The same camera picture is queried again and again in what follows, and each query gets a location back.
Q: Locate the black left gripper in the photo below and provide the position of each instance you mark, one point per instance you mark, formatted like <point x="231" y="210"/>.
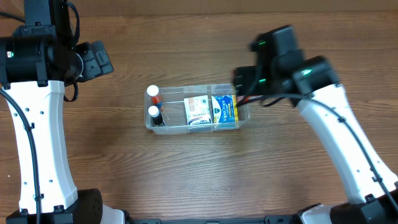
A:
<point x="94" y="61"/>

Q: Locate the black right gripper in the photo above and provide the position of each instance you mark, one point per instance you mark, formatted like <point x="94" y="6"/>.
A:
<point x="244" y="81"/>

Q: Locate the red white medicine box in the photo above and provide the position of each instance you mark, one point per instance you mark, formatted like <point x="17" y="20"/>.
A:
<point x="242" y="100"/>

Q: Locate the blue yellow lozenge box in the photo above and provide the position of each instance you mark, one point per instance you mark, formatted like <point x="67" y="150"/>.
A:
<point x="225" y="111"/>

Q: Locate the orange tube white cap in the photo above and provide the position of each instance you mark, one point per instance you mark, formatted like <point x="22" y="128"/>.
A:
<point x="153" y="92"/>

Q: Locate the white blue plaster box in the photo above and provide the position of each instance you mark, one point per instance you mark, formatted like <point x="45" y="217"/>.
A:
<point x="197" y="110"/>

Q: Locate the black bottle white cap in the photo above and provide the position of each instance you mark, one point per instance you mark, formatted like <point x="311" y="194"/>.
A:
<point x="156" y="116"/>

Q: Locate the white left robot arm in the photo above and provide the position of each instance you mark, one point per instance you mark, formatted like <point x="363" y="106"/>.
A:
<point x="41" y="58"/>

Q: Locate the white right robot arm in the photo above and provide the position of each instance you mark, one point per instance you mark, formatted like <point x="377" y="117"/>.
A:
<point x="281" y="71"/>

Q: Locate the clear plastic container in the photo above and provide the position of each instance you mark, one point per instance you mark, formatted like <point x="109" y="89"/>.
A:
<point x="174" y="114"/>

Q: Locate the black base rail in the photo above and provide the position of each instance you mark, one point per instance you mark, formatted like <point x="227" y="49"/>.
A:
<point x="268" y="219"/>

